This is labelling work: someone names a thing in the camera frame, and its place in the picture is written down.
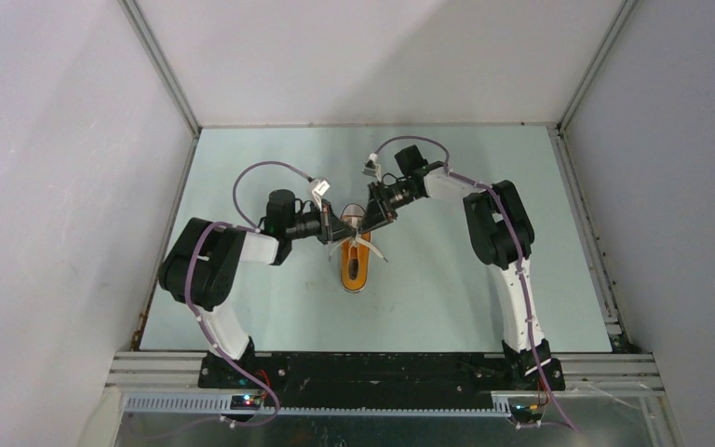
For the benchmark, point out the controller board with leds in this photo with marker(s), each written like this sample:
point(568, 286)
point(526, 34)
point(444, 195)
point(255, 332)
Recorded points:
point(246, 402)
point(525, 416)

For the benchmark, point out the white shoelace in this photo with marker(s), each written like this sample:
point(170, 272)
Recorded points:
point(354, 219)

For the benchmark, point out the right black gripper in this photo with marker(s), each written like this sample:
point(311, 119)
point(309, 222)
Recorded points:
point(374, 215)

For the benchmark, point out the right controller board with leds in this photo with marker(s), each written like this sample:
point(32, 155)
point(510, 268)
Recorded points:
point(525, 416)

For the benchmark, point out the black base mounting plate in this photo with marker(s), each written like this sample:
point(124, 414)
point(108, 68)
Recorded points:
point(377, 381)

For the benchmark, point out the left controller board with leds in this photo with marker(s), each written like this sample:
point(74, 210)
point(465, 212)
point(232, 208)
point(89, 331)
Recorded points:
point(246, 402)

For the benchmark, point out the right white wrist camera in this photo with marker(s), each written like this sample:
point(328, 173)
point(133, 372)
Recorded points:
point(372, 168)

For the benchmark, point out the aluminium frame rail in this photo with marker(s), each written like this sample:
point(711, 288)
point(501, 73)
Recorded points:
point(627, 374)

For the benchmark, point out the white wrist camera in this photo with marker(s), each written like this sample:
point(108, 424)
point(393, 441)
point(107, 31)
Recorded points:
point(372, 168)
point(318, 187)

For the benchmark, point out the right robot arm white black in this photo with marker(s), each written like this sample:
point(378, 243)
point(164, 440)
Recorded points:
point(500, 233)

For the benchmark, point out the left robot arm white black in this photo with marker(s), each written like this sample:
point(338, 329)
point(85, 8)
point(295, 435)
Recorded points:
point(200, 270)

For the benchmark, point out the orange canvas sneaker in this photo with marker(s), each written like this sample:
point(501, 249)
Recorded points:
point(354, 264)

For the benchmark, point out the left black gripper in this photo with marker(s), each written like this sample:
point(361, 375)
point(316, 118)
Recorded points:
point(336, 229)

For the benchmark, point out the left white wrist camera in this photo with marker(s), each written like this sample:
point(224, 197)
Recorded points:
point(318, 187)

